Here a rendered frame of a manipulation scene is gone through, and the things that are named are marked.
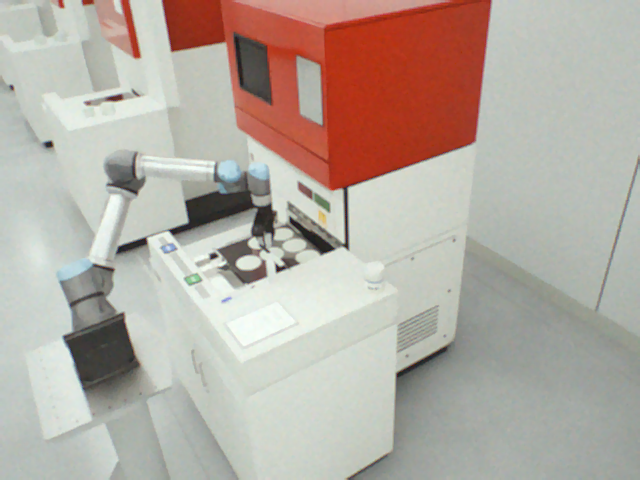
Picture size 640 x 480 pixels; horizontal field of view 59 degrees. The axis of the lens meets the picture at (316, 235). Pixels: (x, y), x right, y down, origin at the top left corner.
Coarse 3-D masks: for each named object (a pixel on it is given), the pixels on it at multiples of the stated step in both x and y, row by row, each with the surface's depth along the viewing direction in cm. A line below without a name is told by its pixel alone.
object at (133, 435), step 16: (144, 400) 207; (128, 416) 201; (144, 416) 208; (112, 432) 205; (128, 432) 205; (144, 432) 210; (128, 448) 209; (144, 448) 212; (160, 448) 224; (128, 464) 214; (144, 464) 216; (160, 464) 224
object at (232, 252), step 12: (276, 228) 251; (288, 228) 251; (240, 240) 244; (276, 240) 243; (228, 252) 237; (240, 252) 237; (252, 252) 236; (288, 252) 235; (264, 264) 228; (276, 264) 228; (288, 264) 228; (252, 276) 222; (264, 276) 222
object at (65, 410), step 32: (128, 320) 215; (32, 352) 203; (64, 352) 202; (160, 352) 200; (32, 384) 190; (64, 384) 189; (96, 384) 188; (128, 384) 188; (160, 384) 187; (64, 416) 177; (96, 416) 177
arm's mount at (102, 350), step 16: (112, 320) 181; (64, 336) 174; (80, 336) 177; (96, 336) 181; (112, 336) 184; (128, 336) 188; (80, 352) 180; (96, 352) 183; (112, 352) 186; (128, 352) 190; (80, 368) 183; (96, 368) 186; (112, 368) 189; (128, 368) 193
